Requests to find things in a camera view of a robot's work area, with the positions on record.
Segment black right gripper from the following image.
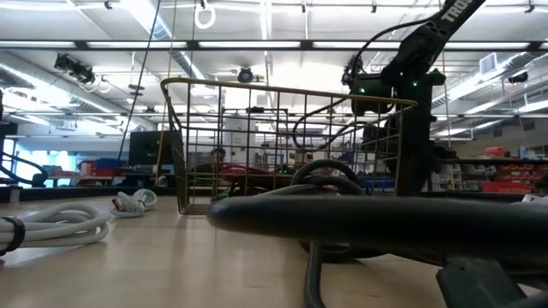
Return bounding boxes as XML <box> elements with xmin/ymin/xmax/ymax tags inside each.
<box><xmin>363</xmin><ymin>106</ymin><xmax>456</xmax><ymax>197</ymax></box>

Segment long thick black cable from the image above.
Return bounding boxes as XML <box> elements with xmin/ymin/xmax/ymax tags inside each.
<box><xmin>205</xmin><ymin>158</ymin><xmax>548</xmax><ymax>308</ymax></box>

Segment grey braided USB-C cable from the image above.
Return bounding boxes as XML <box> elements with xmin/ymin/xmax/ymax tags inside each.
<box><xmin>520</xmin><ymin>193</ymin><xmax>548</xmax><ymax>206</ymax></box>

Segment red USB-C cable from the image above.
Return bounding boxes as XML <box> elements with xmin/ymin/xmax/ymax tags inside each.
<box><xmin>220</xmin><ymin>163</ymin><xmax>276</xmax><ymax>174</ymax></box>

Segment gold wire basket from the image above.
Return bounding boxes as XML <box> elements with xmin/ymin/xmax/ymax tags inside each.
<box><xmin>160</xmin><ymin>76</ymin><xmax>419</xmax><ymax>216</ymax></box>

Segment teal USB-C cable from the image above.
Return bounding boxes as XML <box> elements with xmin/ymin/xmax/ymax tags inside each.
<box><xmin>211</xmin><ymin>188</ymin><xmax>237</xmax><ymax>203</ymax></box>

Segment light blue USB-C cable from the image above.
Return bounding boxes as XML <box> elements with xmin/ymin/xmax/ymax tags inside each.
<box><xmin>110</xmin><ymin>187</ymin><xmax>159</xmax><ymax>218</ymax></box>

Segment white USB-C cable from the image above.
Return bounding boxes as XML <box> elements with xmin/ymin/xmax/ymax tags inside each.
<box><xmin>0</xmin><ymin>202</ymin><xmax>113</xmax><ymax>258</ymax></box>

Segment shelf with storage bins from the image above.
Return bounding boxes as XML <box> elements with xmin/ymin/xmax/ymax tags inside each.
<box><xmin>432</xmin><ymin>145</ymin><xmax>548</xmax><ymax>194</ymax></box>

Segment black ceiling device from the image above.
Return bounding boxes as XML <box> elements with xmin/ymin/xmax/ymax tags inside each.
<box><xmin>340</xmin><ymin>54</ymin><xmax>365</xmax><ymax>86</ymax></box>
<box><xmin>52</xmin><ymin>52</ymin><xmax>97</xmax><ymax>86</ymax></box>

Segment white round pillar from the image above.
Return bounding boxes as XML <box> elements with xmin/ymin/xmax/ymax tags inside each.
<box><xmin>221</xmin><ymin>114</ymin><xmax>259</xmax><ymax>177</ymax></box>

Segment person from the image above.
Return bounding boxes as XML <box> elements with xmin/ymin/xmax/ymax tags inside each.
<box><xmin>200</xmin><ymin>146</ymin><xmax>228</xmax><ymax>175</ymax></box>

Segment black cabinet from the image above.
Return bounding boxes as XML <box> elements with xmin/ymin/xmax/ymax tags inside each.
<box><xmin>128</xmin><ymin>129</ymin><xmax>184</xmax><ymax>168</ymax></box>

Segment red and blue crates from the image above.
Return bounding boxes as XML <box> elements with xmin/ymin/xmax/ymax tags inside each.
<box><xmin>75</xmin><ymin>157</ymin><xmax>130</xmax><ymax>179</ymax></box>

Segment black chair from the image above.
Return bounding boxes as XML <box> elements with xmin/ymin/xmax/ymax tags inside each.
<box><xmin>0</xmin><ymin>150</ymin><xmax>50</xmax><ymax>188</ymax></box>

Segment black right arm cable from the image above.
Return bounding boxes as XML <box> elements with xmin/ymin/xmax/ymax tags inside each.
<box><xmin>292</xmin><ymin>16</ymin><xmax>432</xmax><ymax>151</ymax></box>

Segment black dome camera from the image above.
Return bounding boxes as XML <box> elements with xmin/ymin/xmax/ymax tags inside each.
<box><xmin>235</xmin><ymin>65</ymin><xmax>255</xmax><ymax>86</ymax></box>

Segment white hanging ring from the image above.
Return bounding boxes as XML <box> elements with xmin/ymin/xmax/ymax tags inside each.
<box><xmin>194</xmin><ymin>3</ymin><xmax>217</xmax><ymax>31</ymax></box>

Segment thin black hanging cable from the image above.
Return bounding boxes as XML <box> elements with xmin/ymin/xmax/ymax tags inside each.
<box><xmin>115</xmin><ymin>0</ymin><xmax>163</xmax><ymax>172</ymax></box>

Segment black aluminium table frame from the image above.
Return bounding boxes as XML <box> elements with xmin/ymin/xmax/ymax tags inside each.
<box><xmin>0</xmin><ymin>184</ymin><xmax>521</xmax><ymax>204</ymax></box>

